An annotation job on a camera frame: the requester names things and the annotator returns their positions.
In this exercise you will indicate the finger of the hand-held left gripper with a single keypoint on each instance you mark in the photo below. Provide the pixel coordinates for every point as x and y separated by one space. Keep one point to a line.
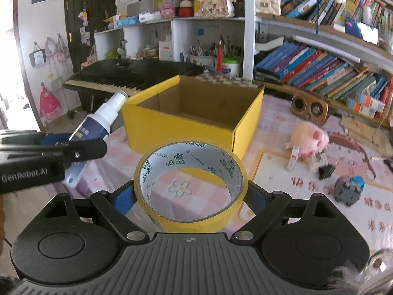
89 150
49 138

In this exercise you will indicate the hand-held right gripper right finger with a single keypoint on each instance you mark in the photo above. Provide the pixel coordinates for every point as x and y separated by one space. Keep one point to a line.
256 195

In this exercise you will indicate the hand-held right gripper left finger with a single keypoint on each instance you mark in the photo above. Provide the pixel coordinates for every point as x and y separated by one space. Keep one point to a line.
124 198

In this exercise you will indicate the white blue spray bottle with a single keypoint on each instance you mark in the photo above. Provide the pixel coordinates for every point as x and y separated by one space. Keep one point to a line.
98 123

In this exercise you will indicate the yellow cardboard box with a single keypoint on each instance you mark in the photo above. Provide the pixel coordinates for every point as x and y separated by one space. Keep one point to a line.
153 129

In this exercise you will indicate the yellow adhesive tape roll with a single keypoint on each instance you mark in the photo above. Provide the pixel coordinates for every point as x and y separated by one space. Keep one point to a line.
190 221

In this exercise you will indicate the black binder clip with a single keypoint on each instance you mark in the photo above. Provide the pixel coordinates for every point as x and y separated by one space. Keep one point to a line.
325 172

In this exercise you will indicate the blue packet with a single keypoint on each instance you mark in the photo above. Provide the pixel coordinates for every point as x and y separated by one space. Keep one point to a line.
350 190

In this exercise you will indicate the pink backpack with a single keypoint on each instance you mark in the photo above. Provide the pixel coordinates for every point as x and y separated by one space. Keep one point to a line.
50 103

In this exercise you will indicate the pink cartoon desk mat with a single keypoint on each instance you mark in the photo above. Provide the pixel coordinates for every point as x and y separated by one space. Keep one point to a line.
276 166

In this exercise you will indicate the white plug charger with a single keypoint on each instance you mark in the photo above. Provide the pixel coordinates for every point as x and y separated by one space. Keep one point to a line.
293 158

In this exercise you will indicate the pink plush toy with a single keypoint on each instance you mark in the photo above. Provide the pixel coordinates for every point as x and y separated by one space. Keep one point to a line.
307 138

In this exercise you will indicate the grey tote bag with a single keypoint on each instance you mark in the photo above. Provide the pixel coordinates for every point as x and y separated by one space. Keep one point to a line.
37 57

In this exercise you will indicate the black electronic keyboard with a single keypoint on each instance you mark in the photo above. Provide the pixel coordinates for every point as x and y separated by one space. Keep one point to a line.
122 70

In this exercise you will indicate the pink hanging bag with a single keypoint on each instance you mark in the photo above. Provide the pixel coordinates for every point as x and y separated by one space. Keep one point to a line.
56 50

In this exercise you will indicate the brown retro radio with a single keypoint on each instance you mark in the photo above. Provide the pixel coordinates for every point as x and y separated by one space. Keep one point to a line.
307 109

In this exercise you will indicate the wooden chessboard box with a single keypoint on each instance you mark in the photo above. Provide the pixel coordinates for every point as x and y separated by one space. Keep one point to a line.
227 79

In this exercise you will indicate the stack of brown envelopes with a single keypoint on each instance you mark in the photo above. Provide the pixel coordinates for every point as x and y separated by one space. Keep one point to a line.
365 132

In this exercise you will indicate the white jar green lid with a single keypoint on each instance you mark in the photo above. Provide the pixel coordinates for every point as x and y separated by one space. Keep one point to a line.
231 67

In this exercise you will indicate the blue tissue pack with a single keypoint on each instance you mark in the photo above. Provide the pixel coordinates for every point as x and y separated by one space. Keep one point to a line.
127 21

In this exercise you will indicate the orange white blue box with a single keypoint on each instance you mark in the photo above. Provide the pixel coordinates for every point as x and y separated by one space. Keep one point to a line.
371 103
360 109

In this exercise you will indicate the dark wooden door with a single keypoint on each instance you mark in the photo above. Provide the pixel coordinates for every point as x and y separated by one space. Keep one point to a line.
92 6

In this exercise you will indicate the row of leaning books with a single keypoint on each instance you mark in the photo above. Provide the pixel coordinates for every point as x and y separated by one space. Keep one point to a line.
322 70
325 3

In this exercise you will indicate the red stick-shaped object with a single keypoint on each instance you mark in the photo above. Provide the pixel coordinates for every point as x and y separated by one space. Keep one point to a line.
219 55

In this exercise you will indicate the pen holder with pens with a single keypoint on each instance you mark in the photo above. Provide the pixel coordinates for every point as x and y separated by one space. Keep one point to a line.
201 58

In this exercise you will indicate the white tissue pack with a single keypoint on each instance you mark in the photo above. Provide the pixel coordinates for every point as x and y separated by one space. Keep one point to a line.
149 17

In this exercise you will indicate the white shelf cabinet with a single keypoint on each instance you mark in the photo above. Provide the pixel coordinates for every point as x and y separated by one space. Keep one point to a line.
181 33

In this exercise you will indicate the white open book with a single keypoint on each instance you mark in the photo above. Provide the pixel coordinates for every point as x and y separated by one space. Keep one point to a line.
270 44

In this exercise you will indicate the pink small box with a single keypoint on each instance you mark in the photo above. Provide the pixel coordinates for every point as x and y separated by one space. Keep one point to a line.
168 10

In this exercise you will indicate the white framed wooden bookshelf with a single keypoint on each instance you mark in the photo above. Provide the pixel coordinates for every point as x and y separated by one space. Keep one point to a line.
249 21

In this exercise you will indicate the dark blue box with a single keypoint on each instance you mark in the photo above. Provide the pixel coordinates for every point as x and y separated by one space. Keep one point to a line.
360 30

